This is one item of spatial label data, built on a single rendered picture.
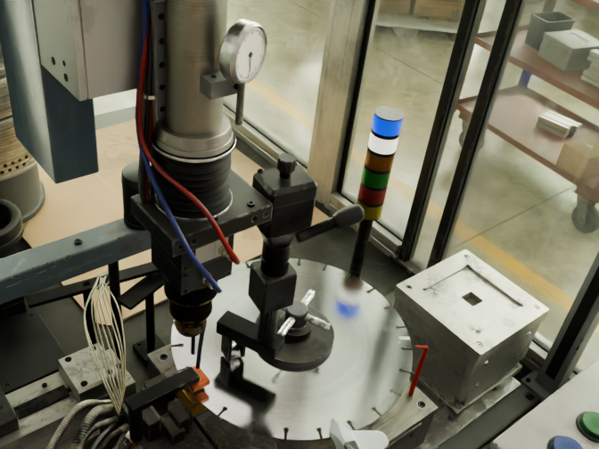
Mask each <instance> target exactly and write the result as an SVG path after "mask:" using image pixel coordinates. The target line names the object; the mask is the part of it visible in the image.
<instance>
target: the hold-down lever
mask: <svg viewBox="0 0 599 449"><path fill-rule="evenodd" d="M364 218H365V212H364V209H363V208H362V207H361V206H360V205H358V204H353V205H351V206H348V207H346V208H343V209H341V210H339V211H337V212H335V213H334V214H333V215H332V217H331V218H329V219H326V220H324V221H323V222H320V223H318V224H314V225H312V226H310V227H308V228H305V229H303V230H301V231H298V232H296V233H295V236H296V239H297V241H298V242H299V243H302V242H303V241H307V240H309V239H312V238H314V237H316V236H318V235H320V234H322V233H326V232H329V231H331V230H332V229H335V228H337V229H344V228H347V227H349V226H352V225H354V224H357V223H359V222H361V221H363V219H364Z"/></svg>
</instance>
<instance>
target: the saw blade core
mask: <svg viewBox="0 0 599 449"><path fill-rule="evenodd" d="M259 260H261V259H256V260H251V261H247V262H246V264H247V265H248V267H250V265H251V263H252V262H256V261H259ZM298 261H299V259H298V258H290V264H291V265H292V266H293V268H294V269H295V270H296V271H297V273H298V278H297V283H296V290H295V296H294V301H299V302H300V301H301V300H302V299H303V298H304V297H305V296H306V294H307V293H308V291H309V290H313V291H314V292H315V296H314V297H313V298H312V299H311V300H310V302H309V303H308V306H310V307H313V308H314V309H316V310H317V311H319V312H320V313H322V314H323V315H324V316H325V317H326V318H327V319H328V320H329V321H330V323H331V325H332V327H333V330H334V342H333V346H332V350H331V352H330V354H329V355H328V356H327V357H326V358H325V359H324V360H323V361H321V362H319V363H316V364H314V365H311V366H308V367H301V368H292V367H286V366H282V365H280V364H277V363H273V362H272V361H270V360H268V359H267V358H265V357H264V356H263V355H261V354H259V353H257V352H255V351H253V350H251V349H249V348H247V347H246V349H245V357H241V356H240V357H238V358H236V359H234V360H231V362H228V361H227V360H226V359H225V357H224V355H223V353H222V352H221V341H222V335H220V334H218V333H216V330H217V321H218V320H219V319H220V317H221V316H222V315H223V314H224V313H225V312H226V311H227V310H228V311H230V312H232V313H235V314H238V315H239V316H241V317H243V318H245V319H248V320H250V321H252V322H255V321H256V319H257V318H258V316H259V313H260V311H259V310H258V309H257V307H256V306H255V304H254V303H253V301H252V300H251V298H250V297H249V295H248V291H249V280H250V268H247V266H246V264H245V263H244V262H243V263H240V264H239V265H232V274H231V275H229V276H227V277H225V278H223V279H220V280H218V281H217V285H218V286H219V287H220V289H221V290H222V292H221V293H217V295H216V296H215V297H214V298H213V299H212V312H211V314H210V316H209V317H208V318H207V319H206V320H207V325H206V330H205V332H204V338H203V343H202V350H201V365H200V368H201V369H202V371H203V372H204V373H205V374H206V376H207V377H208V378H209V379H210V384H209V385H208V386H206V387H204V388H201V389H204V391H203V392H200V390H201V389H199V390H197V391H195V392H193V391H192V390H191V391H190V393H191V394H192V395H195V394H196V393H198V392H200V393H199V394H197V395H195V396H194V397H195V398H196V399H197V400H198V401H199V402H200V403H201V404H202V405H203V406H204V407H205V408H207V409H208V410H209V411H210V412H212V413H213V414H215V415H216V416H218V415H219V414H220V413H221V412H222V411H223V408H226V409H227V410H226V411H224V412H223V413H222V414H221V415H220V416H219V418H220V419H222V420H224V421H226V422H228V423H229V424H231V425H233V426H236V427H237V428H239V429H243V430H245V431H248V432H249V430H250V427H251V423H252V422H253V421H255V422H256V424H254V426H253V428H252V430H251V432H250V433H253V434H256V435H260V436H263V437H270V438H274V439H281V440H284V429H288V431H287V438H286V440H288V441H317V440H320V436H319V433H318V431H317V429H321V432H320V433H321V436H322V439H323V440H325V439H330V438H331V437H330V433H329V432H330V426H331V420H332V418H335V417H336V418H337V419H339V420H340V421H341V422H342V423H343V424H344V425H345V426H346V427H347V429H349V430H353V429H354V430H360V429H363V428H365V427H367V426H368V425H370V424H372V423H374V422H375V421H377V420H379V419H380V418H381V416H383V415H384V414H385V413H386V412H388V411H389V410H390V409H391V408H392V407H393V406H394V404H395V403H396V402H397V401H398V400H399V398H400V397H401V396H402V394H403V392H404V390H405V389H406V385H407V383H408V381H409V378H410V374H409V373H411V370H412V365H413V350H412V344H411V340H410V339H399V336H400V337H409V334H408V331H407V329H406V328H404V327H406V326H405V324H404V322H403V320H402V319H401V317H400V315H399V314H398V312H397V311H396V309H395V308H394V307H392V304H391V303H390V302H389V301H388V300H387V299H386V298H385V297H384V296H383V295H382V294H381V293H380V292H379V291H377V290H376V289H374V290H373V287H372V286H371V285H369V284H368V283H366V282H364V281H362V280H361V279H359V278H357V277H356V276H355V275H353V274H352V275H351V273H347V272H345V271H343V270H341V269H339V268H336V267H334V266H331V265H327V266H326V268H325V271H323V269H324V266H325V264H322V263H319V262H315V261H310V260H305V259H301V260H300V262H299V264H300V265H298ZM350 275H351V277H350ZM349 277H350V278H349ZM348 278H349V280H346V279H348ZM370 290H372V291H370ZM367 291H370V293H367ZM388 307H390V308H388ZM383 308H388V309H387V310H385V309H383ZM396 327H398V328H399V329H396ZM199 337H200V335H198V336H196V337H195V354H194V355H192V354H191V338H189V337H185V336H183V335H181V334H180V333H179V332H178V331H177V329H176V326H175V319H174V323H173V325H172V330H171V346H172V348H171V352H172V357H173V361H174V364H175V366H176V370H177V371H178V372H180V371H182V370H184V369H185V368H189V367H191V366H192V367H194V366H195V365H196V358H197V350H198V344H199ZM409 338H410V337H409ZM180 345H182V347H178V346H180ZM401 348H404V349H408V350H402V349H401ZM399 370H402V371H403V372H401V371H399ZM390 390H392V391H393V393H390ZM394 393H395V394H394ZM396 394H397V395H398V396H397V395H396ZM373 408H374V409H375V410H376V412H375V411H373V410H372V409H373ZM378 413H379V414H380V415H381V416H380V415H379V414H378ZM348 421H349V422H351V426H352V428H353V429H352V428H351V427H350V425H349V424H348V423H347V422H348Z"/></svg>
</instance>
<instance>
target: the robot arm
mask: <svg viewBox="0 0 599 449"><path fill-rule="evenodd" d="M329 433H330V437H331V438H332V440H333V442H334V443H335V446H336V449H385V448H386V447H387V446H388V444H389V440H388V438H387V437H386V435H385V434H384V433H382V432H381V431H374V430H349V429H347V427H346V426H345V425H344V424H343V423H342V422H341V421H340V420H339V419H337V418H336V417H335V418H332V420H331V426H330V432H329Z"/></svg>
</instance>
